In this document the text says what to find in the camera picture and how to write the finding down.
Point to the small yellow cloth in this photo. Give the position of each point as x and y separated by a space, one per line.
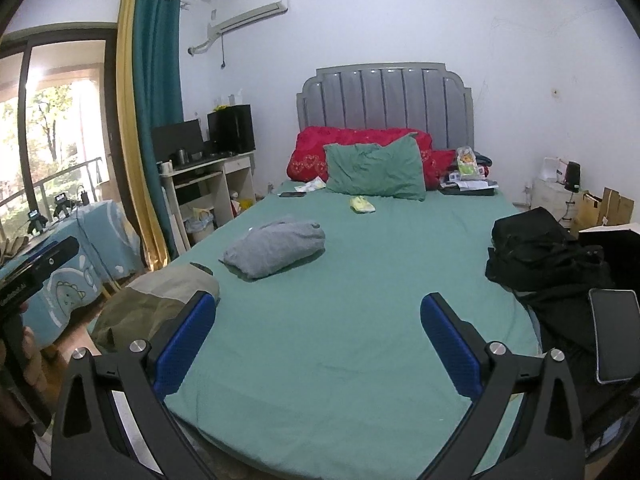
362 204

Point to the yellow curtain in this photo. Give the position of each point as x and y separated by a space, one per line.
127 110

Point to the black box with white edge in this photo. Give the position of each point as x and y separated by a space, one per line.
622 247

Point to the person's left hand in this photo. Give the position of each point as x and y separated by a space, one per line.
34 360

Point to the black balcony railing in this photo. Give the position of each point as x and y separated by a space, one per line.
75 168

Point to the glass balcony door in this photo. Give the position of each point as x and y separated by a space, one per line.
60 110

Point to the black clothes pile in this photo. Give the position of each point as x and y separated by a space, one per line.
530 245

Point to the white cup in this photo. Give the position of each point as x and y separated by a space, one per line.
165 167

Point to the black computer tower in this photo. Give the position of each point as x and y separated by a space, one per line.
230 127

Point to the grey folded garment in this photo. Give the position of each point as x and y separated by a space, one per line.
272 247

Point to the trash bin with bag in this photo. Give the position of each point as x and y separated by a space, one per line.
200 227

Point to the teal curtain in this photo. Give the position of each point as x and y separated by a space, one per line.
157 85

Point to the small black phone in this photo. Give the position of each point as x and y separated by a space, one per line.
292 194

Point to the white papers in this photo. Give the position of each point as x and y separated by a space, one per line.
310 186

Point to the table with blue cloth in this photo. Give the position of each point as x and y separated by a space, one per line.
95 240

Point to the small black tripod device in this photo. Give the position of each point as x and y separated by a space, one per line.
61 204
37 221

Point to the green pillow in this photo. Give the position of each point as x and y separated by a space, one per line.
375 170

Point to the black smartphone with grey edge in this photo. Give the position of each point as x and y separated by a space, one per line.
615 335

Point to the olive green jacket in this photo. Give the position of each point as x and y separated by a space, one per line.
150 300

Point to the white air conditioner pipe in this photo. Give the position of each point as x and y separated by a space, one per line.
202 46

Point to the white nightstand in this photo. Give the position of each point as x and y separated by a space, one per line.
547 200

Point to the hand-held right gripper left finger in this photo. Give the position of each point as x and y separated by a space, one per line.
185 345

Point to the stack of books and papers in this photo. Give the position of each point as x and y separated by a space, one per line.
467 188

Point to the metal cup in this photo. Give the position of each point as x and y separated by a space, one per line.
181 156

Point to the black cylinder speaker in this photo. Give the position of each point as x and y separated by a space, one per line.
573 175

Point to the bed with green sheet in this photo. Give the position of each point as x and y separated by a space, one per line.
350 285

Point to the black monitor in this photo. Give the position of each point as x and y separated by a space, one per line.
175 137

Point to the grey padded headboard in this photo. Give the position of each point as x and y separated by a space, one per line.
380 95

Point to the white air conditioner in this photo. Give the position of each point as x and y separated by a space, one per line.
245 7

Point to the white bag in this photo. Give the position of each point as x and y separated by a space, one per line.
552 169

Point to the white computer desk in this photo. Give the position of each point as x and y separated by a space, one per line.
235 172

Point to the green yellow snack bag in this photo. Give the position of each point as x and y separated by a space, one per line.
468 162

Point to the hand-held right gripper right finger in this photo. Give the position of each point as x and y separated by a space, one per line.
450 345

